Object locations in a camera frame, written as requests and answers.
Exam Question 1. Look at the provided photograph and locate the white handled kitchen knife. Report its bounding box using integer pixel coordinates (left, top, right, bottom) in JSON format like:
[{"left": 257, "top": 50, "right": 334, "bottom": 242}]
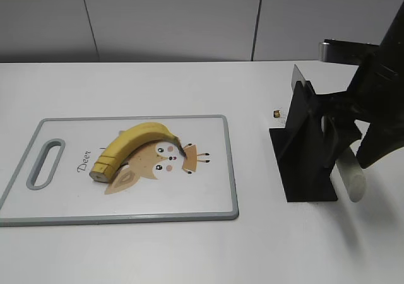
[{"left": 291, "top": 66, "right": 366, "bottom": 202}]

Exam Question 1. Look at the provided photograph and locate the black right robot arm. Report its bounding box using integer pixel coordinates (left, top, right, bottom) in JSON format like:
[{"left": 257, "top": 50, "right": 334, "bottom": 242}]
[{"left": 318, "top": 8, "right": 403, "bottom": 169}]

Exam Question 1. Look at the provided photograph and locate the white deer cutting board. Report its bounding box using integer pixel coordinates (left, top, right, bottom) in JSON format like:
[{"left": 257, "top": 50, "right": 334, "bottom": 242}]
[{"left": 1, "top": 115, "right": 239, "bottom": 227}]

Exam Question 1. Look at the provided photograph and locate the yellow banana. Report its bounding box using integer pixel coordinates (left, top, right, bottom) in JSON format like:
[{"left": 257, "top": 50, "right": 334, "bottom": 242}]
[{"left": 96, "top": 122, "right": 187, "bottom": 170}]

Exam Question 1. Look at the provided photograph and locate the small brass nut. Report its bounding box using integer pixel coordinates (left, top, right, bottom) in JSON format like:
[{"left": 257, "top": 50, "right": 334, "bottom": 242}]
[{"left": 273, "top": 110, "right": 282, "bottom": 118}]

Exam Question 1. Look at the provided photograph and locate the black knife stand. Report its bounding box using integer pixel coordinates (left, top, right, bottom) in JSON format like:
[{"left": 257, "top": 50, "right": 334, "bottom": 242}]
[{"left": 269, "top": 81, "right": 338, "bottom": 203}]

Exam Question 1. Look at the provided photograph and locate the cut banana end slice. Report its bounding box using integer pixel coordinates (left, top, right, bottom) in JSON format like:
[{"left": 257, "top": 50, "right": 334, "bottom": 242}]
[{"left": 90, "top": 162, "right": 117, "bottom": 184}]

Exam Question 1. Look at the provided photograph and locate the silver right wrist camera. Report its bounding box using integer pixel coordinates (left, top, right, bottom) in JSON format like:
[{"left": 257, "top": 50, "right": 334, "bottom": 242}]
[{"left": 318, "top": 39, "right": 379, "bottom": 65}]

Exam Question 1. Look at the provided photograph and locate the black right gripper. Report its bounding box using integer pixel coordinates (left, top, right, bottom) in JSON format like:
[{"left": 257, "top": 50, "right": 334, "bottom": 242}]
[{"left": 314, "top": 37, "right": 403, "bottom": 169}]

